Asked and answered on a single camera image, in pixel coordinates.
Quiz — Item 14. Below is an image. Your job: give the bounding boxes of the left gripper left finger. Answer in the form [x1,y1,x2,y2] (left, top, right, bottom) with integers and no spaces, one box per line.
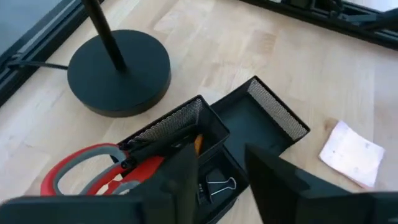
[129,142,200,224]

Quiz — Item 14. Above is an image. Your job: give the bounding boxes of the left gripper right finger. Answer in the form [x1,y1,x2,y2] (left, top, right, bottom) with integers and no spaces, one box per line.
[244,142,312,224]

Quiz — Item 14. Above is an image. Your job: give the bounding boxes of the black binder clip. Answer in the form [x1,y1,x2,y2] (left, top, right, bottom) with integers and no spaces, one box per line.
[198,176,238,205]

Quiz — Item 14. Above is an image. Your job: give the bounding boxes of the red handled scissors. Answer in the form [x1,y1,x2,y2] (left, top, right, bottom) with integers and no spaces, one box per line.
[40,142,165,197]

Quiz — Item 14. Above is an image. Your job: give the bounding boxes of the orange pencil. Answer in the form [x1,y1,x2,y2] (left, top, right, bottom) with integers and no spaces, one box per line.
[193,133,205,157]

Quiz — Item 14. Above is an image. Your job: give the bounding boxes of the black pen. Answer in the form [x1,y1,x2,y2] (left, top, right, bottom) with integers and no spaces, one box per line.
[120,136,193,170]

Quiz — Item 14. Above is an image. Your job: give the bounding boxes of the black mesh desk organizer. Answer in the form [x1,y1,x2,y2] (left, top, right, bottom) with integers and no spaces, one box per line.
[110,75,312,224]

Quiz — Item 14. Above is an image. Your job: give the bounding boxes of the pink sticky note pad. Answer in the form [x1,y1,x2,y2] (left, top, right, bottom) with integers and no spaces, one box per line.
[318,120,386,190]

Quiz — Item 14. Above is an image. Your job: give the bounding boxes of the white globe lamp black base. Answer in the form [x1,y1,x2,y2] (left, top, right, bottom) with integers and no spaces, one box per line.
[67,0,172,118]

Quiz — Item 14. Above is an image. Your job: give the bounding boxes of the black lamp cable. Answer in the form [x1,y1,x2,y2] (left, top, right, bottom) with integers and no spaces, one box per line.
[6,60,70,71]

